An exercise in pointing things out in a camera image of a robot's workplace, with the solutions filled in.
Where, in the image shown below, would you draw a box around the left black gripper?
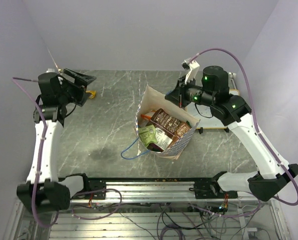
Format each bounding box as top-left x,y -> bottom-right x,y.
59,68 -> 97,107

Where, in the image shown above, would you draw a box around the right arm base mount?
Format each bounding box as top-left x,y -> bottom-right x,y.
189,181 -> 238,200

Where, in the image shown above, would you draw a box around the white labelled snack packet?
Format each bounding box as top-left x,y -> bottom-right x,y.
148,127 -> 173,152

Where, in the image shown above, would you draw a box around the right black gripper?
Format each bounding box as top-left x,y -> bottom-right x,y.
165,74 -> 215,108

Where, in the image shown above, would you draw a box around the brown snack bag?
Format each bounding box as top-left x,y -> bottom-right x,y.
146,108 -> 191,149

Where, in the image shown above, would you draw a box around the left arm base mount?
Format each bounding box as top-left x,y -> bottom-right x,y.
86,178 -> 106,200

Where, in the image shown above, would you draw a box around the yellow snack bar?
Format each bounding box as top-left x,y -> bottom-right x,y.
86,90 -> 96,99

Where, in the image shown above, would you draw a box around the white whiteboard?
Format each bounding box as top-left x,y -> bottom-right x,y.
185,103 -> 227,132

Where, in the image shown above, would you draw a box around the loose wires under table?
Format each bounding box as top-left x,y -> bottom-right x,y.
71,191 -> 264,240

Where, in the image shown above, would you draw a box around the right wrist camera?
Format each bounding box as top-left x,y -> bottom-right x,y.
182,58 -> 200,85

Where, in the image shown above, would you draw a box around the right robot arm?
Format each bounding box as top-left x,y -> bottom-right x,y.
165,61 -> 298,202

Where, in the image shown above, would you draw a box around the green snack packet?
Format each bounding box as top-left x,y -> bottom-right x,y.
138,125 -> 157,147

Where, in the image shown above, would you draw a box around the orange snack packet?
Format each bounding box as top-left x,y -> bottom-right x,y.
140,110 -> 156,121

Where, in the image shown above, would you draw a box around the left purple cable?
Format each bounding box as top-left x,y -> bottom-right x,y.
12,76 -> 61,228

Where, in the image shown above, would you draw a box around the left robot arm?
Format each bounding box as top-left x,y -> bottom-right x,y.
17,68 -> 96,214

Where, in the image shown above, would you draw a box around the checkered paper bag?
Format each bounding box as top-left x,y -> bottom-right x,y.
121,86 -> 200,160

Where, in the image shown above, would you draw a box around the aluminium rail frame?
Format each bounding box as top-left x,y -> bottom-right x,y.
3,69 -> 289,240

